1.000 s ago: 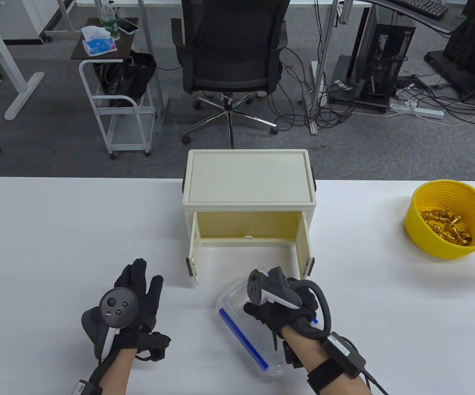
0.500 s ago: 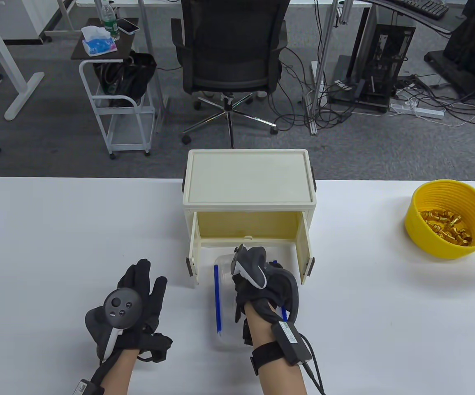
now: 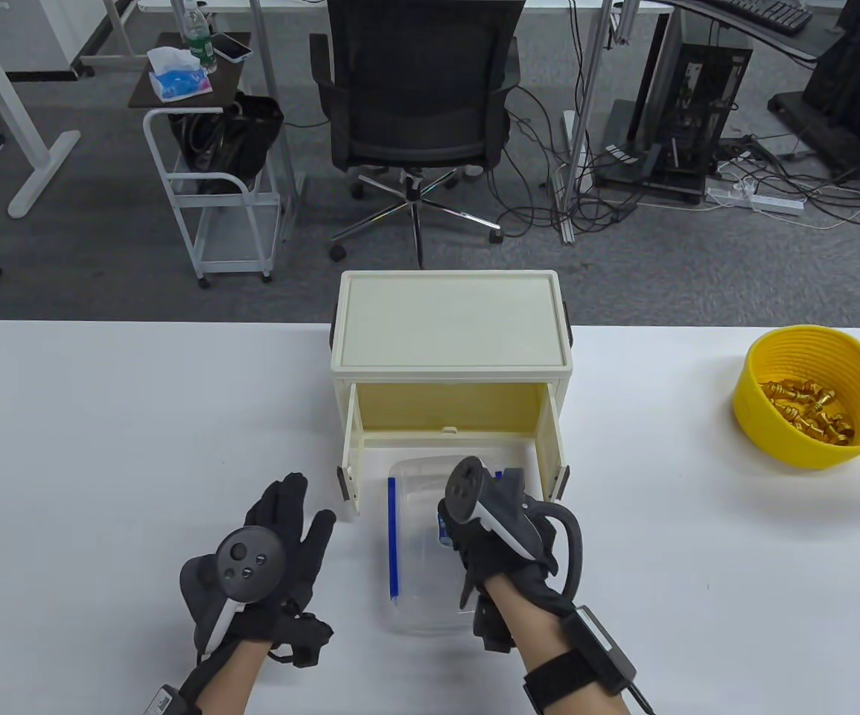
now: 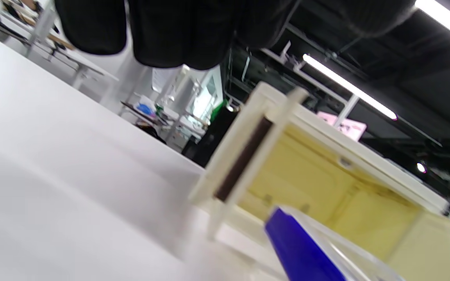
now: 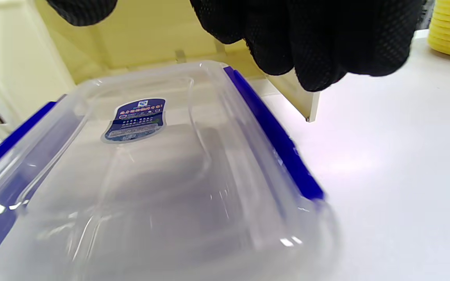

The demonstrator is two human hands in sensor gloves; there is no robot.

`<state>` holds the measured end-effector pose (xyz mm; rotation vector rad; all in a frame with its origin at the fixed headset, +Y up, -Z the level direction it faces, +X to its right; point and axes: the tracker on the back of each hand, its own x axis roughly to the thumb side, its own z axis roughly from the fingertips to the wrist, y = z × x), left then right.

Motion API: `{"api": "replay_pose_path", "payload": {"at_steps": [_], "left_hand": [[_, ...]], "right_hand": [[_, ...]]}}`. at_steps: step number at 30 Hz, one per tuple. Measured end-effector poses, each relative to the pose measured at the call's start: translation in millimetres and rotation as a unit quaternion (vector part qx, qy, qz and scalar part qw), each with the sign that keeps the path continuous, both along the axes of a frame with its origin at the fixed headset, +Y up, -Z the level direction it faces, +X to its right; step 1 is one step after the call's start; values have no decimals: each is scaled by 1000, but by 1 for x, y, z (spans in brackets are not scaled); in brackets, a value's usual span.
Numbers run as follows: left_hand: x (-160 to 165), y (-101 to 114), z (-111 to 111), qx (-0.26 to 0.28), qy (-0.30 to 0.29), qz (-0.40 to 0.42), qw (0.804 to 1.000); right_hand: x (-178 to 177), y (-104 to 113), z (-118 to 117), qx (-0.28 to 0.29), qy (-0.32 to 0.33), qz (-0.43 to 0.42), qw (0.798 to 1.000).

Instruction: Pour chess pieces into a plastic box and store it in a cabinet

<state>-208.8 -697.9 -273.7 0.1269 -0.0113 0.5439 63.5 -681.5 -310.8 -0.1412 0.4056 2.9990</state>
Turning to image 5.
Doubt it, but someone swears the person's right hand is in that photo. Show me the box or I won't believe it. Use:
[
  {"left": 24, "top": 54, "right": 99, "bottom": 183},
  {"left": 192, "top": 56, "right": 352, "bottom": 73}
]
[{"left": 46, "top": 0, "right": 425, "bottom": 92}]

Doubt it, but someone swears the cream plastic crate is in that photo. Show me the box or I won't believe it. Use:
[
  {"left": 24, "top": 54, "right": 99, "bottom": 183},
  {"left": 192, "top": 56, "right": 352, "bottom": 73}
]
[{"left": 0, "top": 0, "right": 321, "bottom": 140}]

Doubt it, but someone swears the clear container with blue clips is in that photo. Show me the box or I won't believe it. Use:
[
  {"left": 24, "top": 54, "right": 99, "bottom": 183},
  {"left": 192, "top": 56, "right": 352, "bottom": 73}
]
[{"left": 0, "top": 60, "right": 341, "bottom": 281}]

